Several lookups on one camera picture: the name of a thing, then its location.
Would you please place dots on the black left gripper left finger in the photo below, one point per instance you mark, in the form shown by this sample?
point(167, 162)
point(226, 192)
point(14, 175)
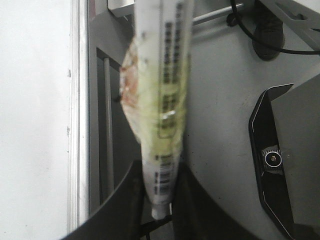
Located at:
point(119, 218)

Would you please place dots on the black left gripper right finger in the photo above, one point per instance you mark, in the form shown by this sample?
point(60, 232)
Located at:
point(196, 216)

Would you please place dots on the white taped whiteboard marker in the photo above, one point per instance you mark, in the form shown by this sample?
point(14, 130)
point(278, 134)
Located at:
point(153, 90)

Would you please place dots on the black grey robot base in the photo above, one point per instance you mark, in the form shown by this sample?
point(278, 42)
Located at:
point(284, 130)

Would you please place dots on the silver metal rod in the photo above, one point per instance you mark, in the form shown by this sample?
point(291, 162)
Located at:
point(212, 15)

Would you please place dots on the black shoe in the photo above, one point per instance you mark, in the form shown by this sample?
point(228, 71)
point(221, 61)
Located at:
point(269, 30)

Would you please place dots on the white whiteboard with aluminium frame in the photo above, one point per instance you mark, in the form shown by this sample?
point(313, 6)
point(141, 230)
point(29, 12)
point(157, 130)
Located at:
point(44, 118)

